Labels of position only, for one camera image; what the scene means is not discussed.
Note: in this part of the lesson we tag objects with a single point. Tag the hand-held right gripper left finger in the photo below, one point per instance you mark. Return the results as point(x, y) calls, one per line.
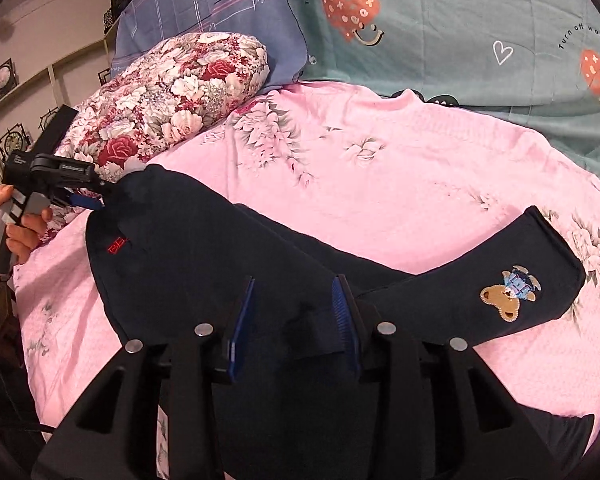
point(242, 322)

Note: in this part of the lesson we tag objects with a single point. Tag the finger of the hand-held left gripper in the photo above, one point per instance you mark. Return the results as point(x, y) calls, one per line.
point(89, 203)
point(105, 186)

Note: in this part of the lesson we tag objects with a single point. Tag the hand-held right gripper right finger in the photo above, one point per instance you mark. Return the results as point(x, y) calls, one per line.
point(342, 312)

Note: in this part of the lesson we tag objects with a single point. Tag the navy pants with bear patch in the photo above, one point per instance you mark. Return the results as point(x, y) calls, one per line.
point(205, 250)

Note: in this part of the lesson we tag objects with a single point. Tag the person's left hand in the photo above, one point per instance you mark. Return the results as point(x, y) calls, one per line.
point(27, 237)

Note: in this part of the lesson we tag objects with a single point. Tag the cream panelled headboard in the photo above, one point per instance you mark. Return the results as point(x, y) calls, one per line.
point(40, 80)

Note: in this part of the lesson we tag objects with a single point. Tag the red floral pillow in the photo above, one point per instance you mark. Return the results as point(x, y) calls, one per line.
point(180, 90)

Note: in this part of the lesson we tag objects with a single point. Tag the pink floral bed sheet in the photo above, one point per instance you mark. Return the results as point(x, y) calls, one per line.
point(380, 185)

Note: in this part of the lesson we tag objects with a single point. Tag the blue plaid pillow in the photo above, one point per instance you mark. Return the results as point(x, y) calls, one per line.
point(205, 10)

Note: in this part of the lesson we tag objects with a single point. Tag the teal heart print quilt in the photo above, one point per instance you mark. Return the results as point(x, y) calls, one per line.
point(455, 20)

